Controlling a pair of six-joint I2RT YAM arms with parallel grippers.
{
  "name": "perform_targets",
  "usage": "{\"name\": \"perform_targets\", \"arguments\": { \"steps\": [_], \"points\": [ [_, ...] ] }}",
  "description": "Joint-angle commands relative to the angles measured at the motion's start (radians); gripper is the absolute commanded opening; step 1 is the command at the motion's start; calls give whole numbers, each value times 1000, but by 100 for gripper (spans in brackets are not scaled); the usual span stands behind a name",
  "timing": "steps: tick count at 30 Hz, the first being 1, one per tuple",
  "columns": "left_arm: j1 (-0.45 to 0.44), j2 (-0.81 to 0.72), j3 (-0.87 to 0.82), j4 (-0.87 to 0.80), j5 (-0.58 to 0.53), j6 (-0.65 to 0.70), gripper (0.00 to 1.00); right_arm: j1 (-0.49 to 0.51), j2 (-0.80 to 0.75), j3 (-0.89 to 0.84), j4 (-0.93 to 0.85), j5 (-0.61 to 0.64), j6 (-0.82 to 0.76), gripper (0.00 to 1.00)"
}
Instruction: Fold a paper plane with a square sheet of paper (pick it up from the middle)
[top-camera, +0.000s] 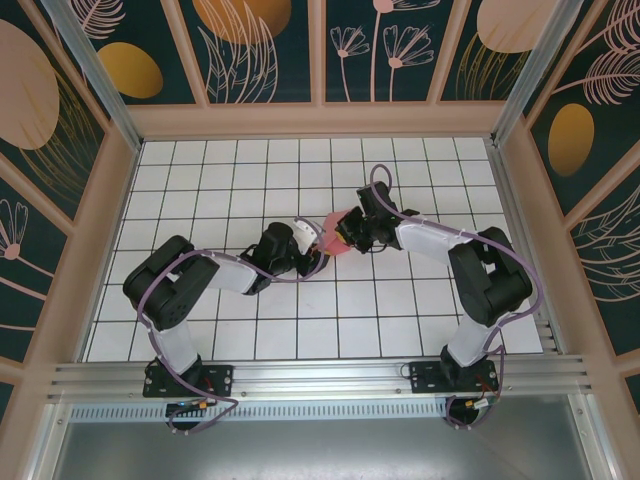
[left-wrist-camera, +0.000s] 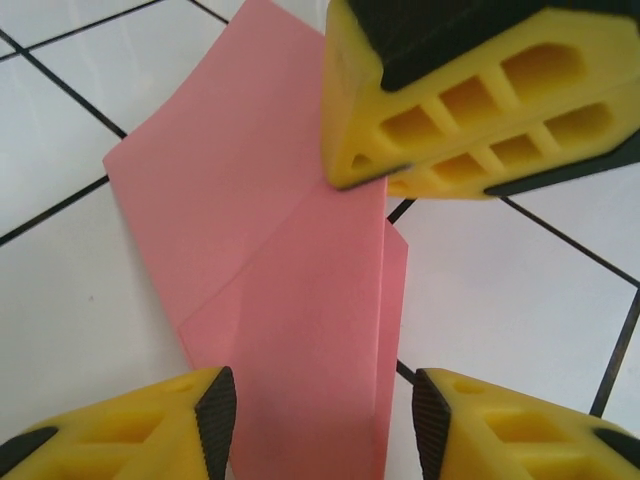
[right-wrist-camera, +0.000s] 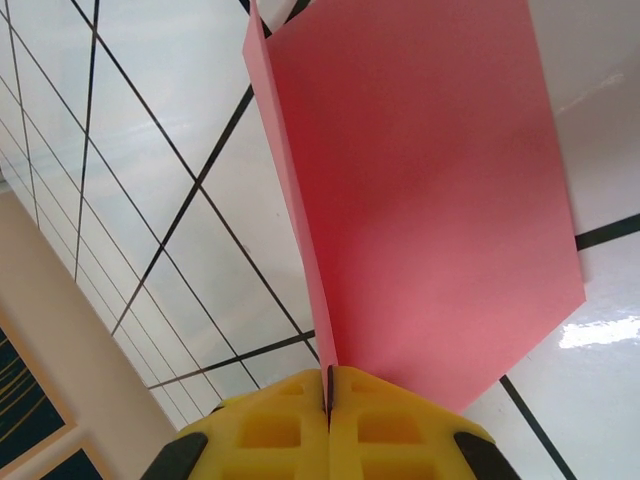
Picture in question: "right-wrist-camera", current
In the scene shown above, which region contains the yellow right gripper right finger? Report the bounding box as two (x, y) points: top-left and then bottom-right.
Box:
(328, 366), (520, 480)

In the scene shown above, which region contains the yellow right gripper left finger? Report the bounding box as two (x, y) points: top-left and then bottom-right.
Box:
(142, 367), (330, 480)

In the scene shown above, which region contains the pink square paper sheet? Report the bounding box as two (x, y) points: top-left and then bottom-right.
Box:
(242, 0), (587, 415)

